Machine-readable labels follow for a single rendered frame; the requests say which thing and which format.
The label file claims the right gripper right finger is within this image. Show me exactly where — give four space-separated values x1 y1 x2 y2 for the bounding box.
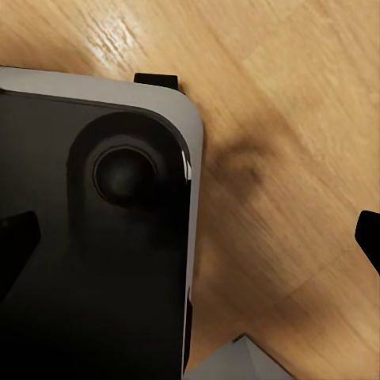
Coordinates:
355 210 380 275

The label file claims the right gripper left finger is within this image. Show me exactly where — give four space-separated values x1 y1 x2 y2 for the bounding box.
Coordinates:
0 211 41 306

